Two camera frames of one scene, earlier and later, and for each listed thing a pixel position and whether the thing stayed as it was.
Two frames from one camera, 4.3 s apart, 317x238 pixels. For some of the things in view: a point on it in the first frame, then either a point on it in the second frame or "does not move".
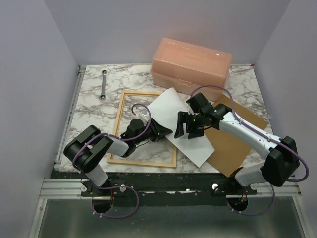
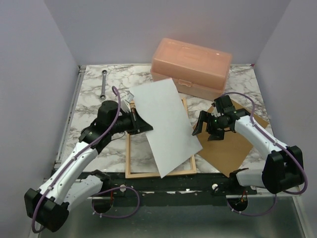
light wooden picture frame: (151, 162) → (129, 175)
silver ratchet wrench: (103, 96) does not move
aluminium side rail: (69, 117) does not move
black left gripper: (156, 128) → (138, 123)
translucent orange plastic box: (185, 66) does not move
